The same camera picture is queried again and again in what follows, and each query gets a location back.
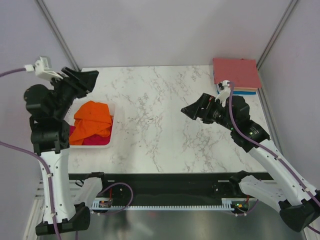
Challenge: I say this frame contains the orange t-shirt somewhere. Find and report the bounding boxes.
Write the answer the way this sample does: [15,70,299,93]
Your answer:
[73,101,113,146]

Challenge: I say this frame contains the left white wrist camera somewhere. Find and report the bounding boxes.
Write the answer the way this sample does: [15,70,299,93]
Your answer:
[24,56,63,81]

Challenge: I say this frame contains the folded peach t-shirt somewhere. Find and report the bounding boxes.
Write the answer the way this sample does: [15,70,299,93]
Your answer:
[234,87,257,93]

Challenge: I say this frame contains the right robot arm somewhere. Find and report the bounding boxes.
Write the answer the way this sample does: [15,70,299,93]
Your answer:
[180,93,320,232]

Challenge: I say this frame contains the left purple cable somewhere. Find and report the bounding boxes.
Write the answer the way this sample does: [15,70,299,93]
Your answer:
[0,67,62,240]

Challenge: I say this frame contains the white plastic basket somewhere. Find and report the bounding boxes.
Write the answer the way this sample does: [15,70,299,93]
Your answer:
[65,100,119,149]

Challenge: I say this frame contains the aluminium frame post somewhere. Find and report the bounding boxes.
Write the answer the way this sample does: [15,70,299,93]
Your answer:
[256,0,300,71]
[34,0,81,71]

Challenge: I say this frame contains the left aluminium frame post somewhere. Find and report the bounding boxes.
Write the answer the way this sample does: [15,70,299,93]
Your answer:
[34,0,81,71]

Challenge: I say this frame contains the white slotted cable duct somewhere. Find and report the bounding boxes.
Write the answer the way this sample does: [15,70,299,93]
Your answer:
[90,198,250,213]

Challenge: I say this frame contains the magenta t-shirt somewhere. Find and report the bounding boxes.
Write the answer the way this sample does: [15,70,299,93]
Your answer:
[69,119,113,146]

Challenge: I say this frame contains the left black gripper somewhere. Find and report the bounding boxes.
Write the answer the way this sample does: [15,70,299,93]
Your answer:
[49,65,99,117]

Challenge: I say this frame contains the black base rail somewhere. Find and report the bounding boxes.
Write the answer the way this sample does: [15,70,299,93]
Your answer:
[68,171,276,207]

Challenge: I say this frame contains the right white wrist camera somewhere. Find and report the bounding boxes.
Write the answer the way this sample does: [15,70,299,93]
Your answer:
[216,80,235,103]

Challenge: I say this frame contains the folded pink t-shirt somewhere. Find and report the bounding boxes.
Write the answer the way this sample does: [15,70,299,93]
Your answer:
[212,57,262,90]

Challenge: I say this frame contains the right aluminium frame post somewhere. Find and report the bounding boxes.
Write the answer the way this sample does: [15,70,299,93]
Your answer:
[256,0,300,71]

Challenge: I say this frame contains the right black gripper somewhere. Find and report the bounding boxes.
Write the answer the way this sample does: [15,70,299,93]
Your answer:
[181,92,236,131]

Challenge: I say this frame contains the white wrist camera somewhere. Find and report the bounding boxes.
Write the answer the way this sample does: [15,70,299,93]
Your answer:
[216,80,235,103]
[24,56,63,81]

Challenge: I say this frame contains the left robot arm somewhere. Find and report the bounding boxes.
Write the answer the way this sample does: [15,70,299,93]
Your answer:
[24,67,110,236]

